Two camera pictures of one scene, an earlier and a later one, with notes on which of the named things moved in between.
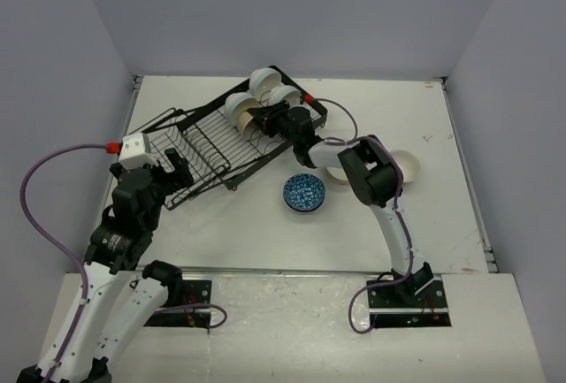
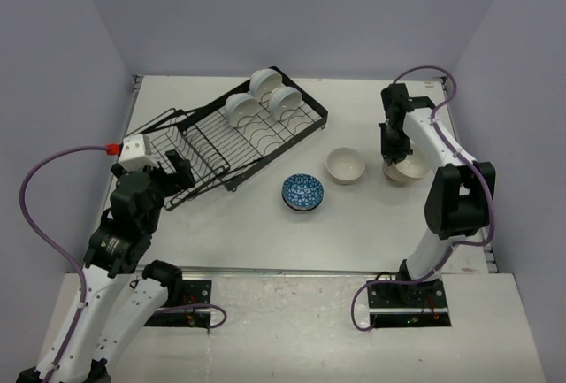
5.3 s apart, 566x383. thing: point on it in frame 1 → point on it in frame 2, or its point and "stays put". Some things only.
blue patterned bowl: x=303 y=192 stays put
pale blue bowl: x=235 y=103 stays put
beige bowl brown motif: x=240 y=117 → x=412 y=169
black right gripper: x=266 y=118 → x=391 y=153
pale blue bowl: x=287 y=93 stays put
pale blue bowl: x=263 y=81 stays put
